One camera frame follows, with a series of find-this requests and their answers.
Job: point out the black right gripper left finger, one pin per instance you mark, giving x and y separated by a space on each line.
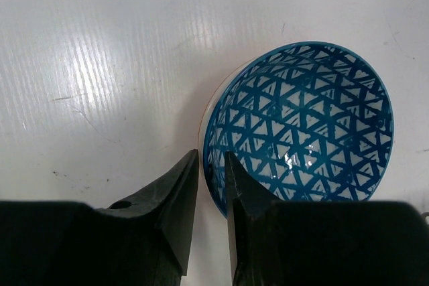
143 239

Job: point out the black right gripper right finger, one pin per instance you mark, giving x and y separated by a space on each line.
276 242

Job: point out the blue white patterned bowl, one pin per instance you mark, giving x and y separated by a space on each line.
310 121

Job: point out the orange bowl under stack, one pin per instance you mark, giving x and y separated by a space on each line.
211 106

